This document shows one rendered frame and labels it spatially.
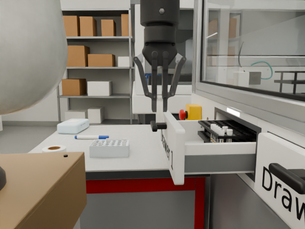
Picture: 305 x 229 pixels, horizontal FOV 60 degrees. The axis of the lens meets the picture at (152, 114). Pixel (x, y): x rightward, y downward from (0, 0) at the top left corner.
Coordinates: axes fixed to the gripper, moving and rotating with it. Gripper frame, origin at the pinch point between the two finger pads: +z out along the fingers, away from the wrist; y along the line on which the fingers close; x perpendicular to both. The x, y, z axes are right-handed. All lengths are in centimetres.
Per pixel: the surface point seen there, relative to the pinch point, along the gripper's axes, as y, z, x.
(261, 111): -17.2, -2.8, 17.8
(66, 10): 111, -102, -376
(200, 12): -18, -31, -36
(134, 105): 6, 8, -77
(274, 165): -12.3, 2.2, 32.3
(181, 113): -10.6, 5.0, -28.3
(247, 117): -17.5, -0.5, 11.4
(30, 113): 201, 70, -436
